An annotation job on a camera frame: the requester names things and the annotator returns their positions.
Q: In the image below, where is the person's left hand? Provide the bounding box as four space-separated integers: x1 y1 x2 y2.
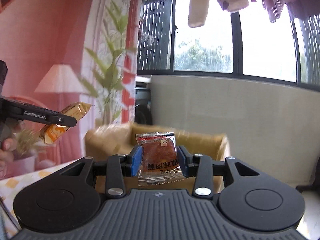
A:
0 120 25 171

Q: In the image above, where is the pink printed backdrop curtain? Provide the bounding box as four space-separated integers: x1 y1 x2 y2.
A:
1 0 141 179

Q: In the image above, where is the red dried meat snack packet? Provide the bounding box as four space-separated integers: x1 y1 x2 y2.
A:
136 132 184 186

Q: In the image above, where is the brown cardboard box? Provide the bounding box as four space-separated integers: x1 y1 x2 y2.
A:
85 123 230 175

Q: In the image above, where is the orange yellow snack bar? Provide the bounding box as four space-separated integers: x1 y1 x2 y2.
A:
39 101 92 145

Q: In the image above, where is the beige hanging towel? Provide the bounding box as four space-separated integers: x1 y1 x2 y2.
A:
188 0 209 28

